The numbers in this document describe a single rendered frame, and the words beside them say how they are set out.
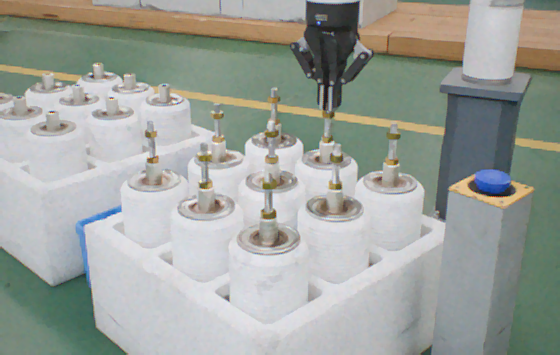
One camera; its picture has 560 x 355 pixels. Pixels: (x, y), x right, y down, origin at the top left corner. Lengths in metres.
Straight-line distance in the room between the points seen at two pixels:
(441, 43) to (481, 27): 1.50
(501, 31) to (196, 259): 0.71
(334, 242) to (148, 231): 0.27
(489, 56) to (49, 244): 0.84
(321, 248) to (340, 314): 0.09
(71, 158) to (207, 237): 0.42
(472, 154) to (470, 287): 0.52
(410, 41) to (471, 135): 1.52
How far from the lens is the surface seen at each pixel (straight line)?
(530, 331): 1.14
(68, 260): 1.22
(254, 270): 0.76
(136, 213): 0.94
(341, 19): 0.93
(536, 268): 1.31
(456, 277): 0.84
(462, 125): 1.31
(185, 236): 0.85
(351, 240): 0.85
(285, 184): 0.93
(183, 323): 0.87
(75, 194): 1.18
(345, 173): 0.99
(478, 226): 0.80
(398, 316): 0.94
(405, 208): 0.93
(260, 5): 3.10
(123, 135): 1.24
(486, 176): 0.80
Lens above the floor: 0.64
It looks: 22 degrees down
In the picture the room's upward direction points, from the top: straight up
